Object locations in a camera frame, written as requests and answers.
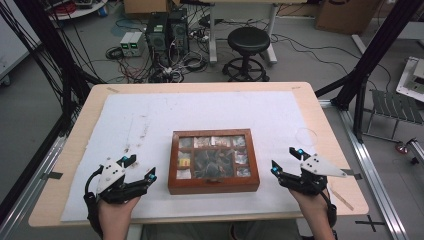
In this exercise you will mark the clear round lid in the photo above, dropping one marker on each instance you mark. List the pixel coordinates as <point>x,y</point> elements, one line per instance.
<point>297,137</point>

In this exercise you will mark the pile of dark tea packets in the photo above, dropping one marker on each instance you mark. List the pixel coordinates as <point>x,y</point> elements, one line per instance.
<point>213,164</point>

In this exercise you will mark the black round stool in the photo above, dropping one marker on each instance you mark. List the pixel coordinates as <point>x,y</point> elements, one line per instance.
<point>248,40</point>

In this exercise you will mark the thin wooden stick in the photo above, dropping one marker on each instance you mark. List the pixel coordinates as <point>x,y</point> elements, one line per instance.
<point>341,200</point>

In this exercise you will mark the round white table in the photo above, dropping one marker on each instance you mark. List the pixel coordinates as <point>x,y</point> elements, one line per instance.
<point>80,11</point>

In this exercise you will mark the large cardboard box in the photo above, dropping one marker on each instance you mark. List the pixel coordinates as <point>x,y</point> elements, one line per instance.
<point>346,15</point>

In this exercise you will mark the yellow and red packet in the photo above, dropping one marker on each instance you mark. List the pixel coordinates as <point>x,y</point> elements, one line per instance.
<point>184,162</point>

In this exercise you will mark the person's left hand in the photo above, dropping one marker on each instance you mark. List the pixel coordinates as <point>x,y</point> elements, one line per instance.
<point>115,215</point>

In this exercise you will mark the white metal device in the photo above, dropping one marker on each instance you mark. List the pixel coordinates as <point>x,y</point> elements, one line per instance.
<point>411,80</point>

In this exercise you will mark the green slatted bench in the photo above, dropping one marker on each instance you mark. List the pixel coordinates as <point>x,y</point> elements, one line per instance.
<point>393,108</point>

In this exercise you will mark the black tape cross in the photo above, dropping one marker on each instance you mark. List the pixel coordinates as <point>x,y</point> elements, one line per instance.
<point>370,222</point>

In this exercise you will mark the black computer tower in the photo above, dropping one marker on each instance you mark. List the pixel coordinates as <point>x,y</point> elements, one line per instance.
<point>178,31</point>
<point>156,36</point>

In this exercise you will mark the white paper sheet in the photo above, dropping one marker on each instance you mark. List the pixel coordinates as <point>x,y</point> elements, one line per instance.
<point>200,110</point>

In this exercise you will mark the aluminium floor rail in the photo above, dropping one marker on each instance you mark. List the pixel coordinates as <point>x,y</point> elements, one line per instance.
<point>370,173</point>
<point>30,186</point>

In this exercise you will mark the black tape strip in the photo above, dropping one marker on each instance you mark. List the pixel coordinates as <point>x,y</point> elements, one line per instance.
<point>53,175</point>

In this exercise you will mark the silver stand foot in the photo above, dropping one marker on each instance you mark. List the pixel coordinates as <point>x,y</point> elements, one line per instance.
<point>408,146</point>

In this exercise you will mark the small cardboard box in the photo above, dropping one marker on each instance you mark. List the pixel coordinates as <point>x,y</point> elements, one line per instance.
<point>146,6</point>

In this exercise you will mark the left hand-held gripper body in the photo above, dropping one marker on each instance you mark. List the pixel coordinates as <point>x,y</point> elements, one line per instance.
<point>111,173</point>

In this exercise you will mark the white desk with legs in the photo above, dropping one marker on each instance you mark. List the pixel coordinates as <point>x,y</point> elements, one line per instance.
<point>213,33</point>

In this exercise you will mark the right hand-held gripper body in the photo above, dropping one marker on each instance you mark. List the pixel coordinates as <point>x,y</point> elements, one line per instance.
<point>316,166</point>

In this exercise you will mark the group of silver foil packets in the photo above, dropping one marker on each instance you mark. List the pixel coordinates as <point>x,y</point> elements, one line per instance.
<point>220,141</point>

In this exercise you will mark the person's right hand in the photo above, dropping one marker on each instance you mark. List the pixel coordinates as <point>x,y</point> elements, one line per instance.
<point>315,205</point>

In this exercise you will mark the grey tape strip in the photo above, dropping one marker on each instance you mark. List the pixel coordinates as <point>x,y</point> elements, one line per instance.
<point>353,174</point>

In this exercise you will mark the wooden box with glass lid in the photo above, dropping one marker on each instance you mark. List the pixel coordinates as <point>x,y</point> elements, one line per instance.
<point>213,186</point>

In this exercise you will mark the white board panel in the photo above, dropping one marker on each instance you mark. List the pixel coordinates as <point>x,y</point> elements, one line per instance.
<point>13,43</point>

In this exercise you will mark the person's grey trousers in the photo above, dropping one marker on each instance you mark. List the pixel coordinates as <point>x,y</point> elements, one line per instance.
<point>186,231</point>

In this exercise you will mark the white power supply unit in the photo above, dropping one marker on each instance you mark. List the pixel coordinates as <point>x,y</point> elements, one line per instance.
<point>137,42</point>
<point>126,43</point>

